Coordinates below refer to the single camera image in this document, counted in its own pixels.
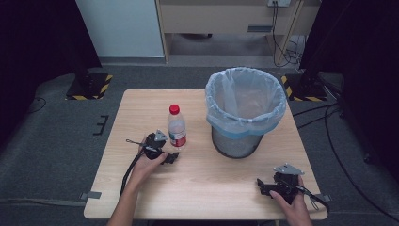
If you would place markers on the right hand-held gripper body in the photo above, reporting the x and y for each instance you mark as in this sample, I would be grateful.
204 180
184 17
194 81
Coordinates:
286 183

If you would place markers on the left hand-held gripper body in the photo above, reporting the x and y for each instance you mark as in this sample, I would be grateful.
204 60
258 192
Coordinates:
153 145

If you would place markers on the clear water bottle red cap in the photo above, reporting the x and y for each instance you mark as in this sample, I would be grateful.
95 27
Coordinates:
177 128

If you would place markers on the person's left hand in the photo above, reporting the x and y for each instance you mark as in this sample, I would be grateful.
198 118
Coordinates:
145 169

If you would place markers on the person's right hand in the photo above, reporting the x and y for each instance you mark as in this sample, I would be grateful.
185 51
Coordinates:
295 210

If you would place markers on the grey tape strip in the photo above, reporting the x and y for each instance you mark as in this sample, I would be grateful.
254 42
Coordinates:
91 195
323 198

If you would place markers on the translucent blue bin liner bag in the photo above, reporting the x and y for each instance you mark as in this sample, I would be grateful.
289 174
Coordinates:
244 100

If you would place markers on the black stand base yellow stripes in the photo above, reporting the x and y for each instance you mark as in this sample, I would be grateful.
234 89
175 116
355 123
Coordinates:
89 87
302 88

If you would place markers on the light wooden cabinet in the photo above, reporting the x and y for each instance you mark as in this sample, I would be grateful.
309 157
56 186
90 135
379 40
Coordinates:
219 17

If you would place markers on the dark curtain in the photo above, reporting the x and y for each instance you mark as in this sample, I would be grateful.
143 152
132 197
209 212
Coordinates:
37 40
360 40

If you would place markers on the white wall panel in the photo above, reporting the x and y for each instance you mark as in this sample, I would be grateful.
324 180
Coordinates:
120 28

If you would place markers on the white wall socket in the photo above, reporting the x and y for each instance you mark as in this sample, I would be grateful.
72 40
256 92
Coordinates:
278 2

